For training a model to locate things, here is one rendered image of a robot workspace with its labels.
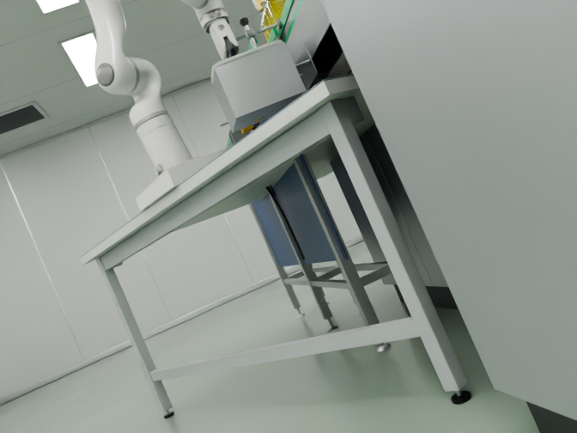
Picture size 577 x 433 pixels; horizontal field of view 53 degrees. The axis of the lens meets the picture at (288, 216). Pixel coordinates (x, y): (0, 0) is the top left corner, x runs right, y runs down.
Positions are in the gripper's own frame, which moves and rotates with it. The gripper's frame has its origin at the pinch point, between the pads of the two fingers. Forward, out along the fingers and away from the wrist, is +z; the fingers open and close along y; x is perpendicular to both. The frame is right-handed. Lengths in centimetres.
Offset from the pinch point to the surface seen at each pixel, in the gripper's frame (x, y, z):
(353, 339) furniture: 5, -25, 80
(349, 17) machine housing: -5, -80, 22
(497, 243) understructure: -5, -93, 63
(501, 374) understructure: -5, -77, 85
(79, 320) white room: 201, 606, 42
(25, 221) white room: 215, 605, -101
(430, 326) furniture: -7, -46, 81
